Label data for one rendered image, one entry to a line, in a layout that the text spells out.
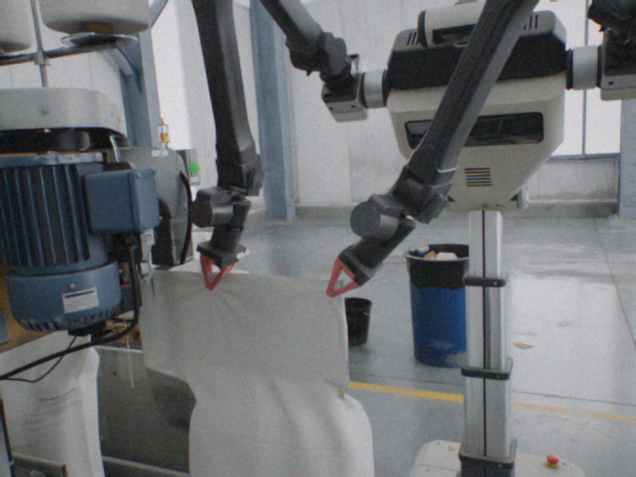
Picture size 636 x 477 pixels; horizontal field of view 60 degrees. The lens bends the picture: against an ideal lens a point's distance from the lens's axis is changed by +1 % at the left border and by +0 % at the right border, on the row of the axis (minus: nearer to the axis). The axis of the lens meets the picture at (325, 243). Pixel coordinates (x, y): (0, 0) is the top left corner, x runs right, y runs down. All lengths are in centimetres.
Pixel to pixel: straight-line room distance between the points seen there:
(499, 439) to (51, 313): 122
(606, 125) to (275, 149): 515
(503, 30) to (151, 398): 143
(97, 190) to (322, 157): 895
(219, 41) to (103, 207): 34
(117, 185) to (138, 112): 640
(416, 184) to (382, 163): 843
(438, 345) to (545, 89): 224
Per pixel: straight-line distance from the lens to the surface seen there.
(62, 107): 83
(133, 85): 726
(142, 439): 192
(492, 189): 142
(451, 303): 320
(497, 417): 165
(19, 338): 105
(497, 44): 82
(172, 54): 811
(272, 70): 987
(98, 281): 86
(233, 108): 102
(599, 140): 892
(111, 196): 83
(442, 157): 88
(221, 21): 99
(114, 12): 96
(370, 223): 86
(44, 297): 86
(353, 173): 952
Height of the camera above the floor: 133
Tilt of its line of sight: 10 degrees down
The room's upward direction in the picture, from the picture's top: 4 degrees counter-clockwise
